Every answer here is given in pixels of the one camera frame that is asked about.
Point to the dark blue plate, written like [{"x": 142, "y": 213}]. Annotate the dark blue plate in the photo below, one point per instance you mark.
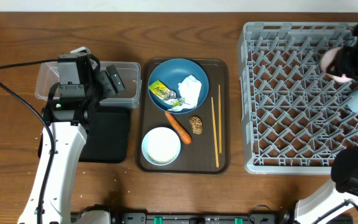
[{"x": 173, "y": 72}]

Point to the black plastic bin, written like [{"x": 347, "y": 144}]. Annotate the black plastic bin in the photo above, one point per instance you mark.
[{"x": 107, "y": 135}]

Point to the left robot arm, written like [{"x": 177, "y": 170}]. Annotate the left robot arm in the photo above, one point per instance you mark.
[{"x": 76, "y": 123}]

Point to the brown walnut cookie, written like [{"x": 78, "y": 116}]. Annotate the brown walnut cookie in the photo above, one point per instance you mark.
[{"x": 196, "y": 124}]

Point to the grey dishwasher rack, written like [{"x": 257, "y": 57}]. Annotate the grey dishwasher rack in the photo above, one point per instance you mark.
[{"x": 295, "y": 118}]

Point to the clear plastic bin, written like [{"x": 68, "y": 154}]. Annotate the clear plastic bin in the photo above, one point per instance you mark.
[{"x": 129, "y": 72}]

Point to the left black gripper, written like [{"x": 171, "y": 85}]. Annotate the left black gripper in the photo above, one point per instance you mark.
[{"x": 110, "y": 89}]

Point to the brown serving tray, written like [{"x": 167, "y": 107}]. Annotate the brown serving tray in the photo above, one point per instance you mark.
[{"x": 197, "y": 157}]

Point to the orange carrot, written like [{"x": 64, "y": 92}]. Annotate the orange carrot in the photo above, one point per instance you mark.
[{"x": 183, "y": 134}]

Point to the left wooden chopstick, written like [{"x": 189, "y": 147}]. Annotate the left wooden chopstick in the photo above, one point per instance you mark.
[{"x": 214, "y": 133}]

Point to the crumpled white napkin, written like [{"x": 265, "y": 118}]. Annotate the crumpled white napkin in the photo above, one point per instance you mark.
[{"x": 189, "y": 90}]

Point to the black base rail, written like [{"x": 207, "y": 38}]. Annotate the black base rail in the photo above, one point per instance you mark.
[{"x": 141, "y": 218}]

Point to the yellow foil snack wrapper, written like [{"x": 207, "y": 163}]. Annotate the yellow foil snack wrapper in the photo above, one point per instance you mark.
[{"x": 167, "y": 95}]

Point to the right wooden chopstick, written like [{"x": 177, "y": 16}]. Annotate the right wooden chopstick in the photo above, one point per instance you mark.
[{"x": 219, "y": 119}]

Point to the pink plastic cup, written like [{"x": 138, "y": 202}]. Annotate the pink plastic cup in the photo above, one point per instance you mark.
[{"x": 327, "y": 66}]

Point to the wooden chopstick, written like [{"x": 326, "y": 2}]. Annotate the wooden chopstick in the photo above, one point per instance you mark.
[
  {"x": 219, "y": 119},
  {"x": 214, "y": 133}
]

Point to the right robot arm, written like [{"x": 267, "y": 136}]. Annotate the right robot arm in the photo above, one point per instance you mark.
[{"x": 340, "y": 192}]

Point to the light blue bowl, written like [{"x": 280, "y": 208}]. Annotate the light blue bowl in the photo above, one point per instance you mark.
[{"x": 161, "y": 146}]

